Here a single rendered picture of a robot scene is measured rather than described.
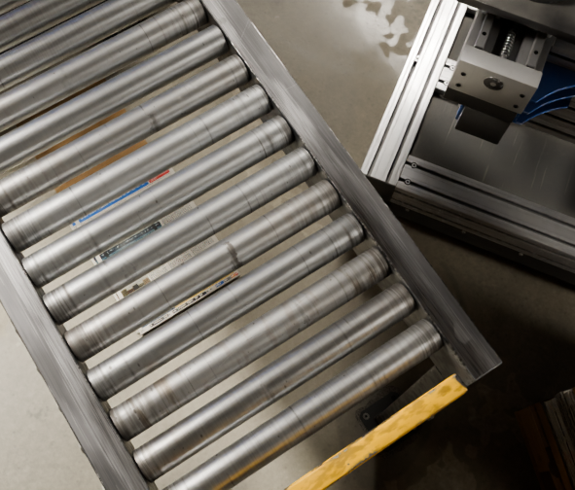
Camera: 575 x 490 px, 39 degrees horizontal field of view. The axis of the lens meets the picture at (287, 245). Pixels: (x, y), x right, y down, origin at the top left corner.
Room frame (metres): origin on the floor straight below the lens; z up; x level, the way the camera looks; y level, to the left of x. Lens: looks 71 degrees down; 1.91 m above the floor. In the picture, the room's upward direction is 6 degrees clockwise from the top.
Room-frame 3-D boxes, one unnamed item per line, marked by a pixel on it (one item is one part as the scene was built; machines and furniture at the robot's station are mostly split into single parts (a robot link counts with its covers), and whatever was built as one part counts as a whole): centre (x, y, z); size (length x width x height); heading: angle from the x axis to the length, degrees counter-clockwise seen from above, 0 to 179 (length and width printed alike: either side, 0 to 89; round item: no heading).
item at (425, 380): (0.25, -0.28, 0.34); 0.06 x 0.06 x 0.68; 38
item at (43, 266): (0.45, 0.19, 0.77); 0.47 x 0.05 x 0.05; 128
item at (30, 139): (0.60, 0.32, 0.77); 0.47 x 0.05 x 0.05; 128
